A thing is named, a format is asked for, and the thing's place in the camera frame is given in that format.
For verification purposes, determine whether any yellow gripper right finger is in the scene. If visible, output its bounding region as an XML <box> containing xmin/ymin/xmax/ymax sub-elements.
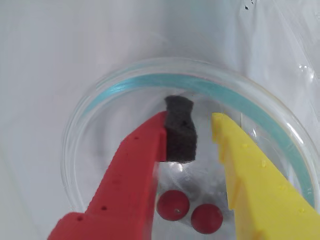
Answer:
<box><xmin>211</xmin><ymin>112</ymin><xmax>320</xmax><ymax>240</ymax></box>

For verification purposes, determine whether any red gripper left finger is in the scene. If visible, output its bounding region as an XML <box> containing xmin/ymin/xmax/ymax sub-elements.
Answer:
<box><xmin>47</xmin><ymin>95</ymin><xmax>198</xmax><ymax>240</ymax></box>

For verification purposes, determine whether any red round pill ball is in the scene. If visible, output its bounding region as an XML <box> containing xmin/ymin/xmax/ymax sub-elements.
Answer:
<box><xmin>156</xmin><ymin>189</ymin><xmax>190</xmax><ymax>221</ymax></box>
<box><xmin>190</xmin><ymin>203</ymin><xmax>224</xmax><ymax>235</ymax></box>

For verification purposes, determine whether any clear glass bowl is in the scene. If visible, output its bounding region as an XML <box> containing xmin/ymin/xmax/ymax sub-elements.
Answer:
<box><xmin>60</xmin><ymin>56</ymin><xmax>318</xmax><ymax>240</ymax></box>

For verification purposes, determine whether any white table cloth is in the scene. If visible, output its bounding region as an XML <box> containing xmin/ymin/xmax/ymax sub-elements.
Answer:
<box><xmin>0</xmin><ymin>0</ymin><xmax>320</xmax><ymax>240</ymax></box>

